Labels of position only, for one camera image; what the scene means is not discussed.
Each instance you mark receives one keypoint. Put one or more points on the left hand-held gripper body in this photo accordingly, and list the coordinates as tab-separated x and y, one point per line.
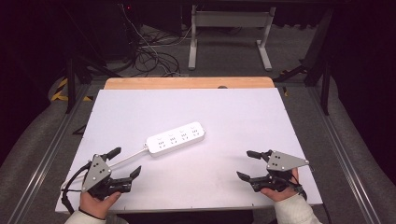
97	172

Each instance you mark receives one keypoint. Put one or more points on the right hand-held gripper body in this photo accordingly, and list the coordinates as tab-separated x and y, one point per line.
280	169

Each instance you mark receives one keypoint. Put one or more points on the person's right hand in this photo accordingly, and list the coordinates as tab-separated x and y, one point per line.
281	193

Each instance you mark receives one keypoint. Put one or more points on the person's left hand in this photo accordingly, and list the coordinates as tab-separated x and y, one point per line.
97	205

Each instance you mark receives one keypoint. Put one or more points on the white power strip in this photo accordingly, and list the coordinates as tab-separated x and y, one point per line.
176	139

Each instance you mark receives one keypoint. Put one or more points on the white board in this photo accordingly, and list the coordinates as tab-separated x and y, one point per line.
193	109

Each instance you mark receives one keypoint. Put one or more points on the yellow black striped tape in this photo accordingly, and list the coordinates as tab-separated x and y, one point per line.
60	90

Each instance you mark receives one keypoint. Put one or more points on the black tripod stand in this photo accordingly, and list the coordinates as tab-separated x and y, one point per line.
71	81

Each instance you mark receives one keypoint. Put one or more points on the black metal stand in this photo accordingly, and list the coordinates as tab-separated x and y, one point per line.
323	77

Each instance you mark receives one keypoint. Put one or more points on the dark computer case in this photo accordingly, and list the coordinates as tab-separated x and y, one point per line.
120	31

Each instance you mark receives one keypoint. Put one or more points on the aluminium rail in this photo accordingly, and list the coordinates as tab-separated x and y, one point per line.
46	158
342	155

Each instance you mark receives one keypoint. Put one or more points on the white metal stand frame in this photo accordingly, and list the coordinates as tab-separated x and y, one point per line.
230	19

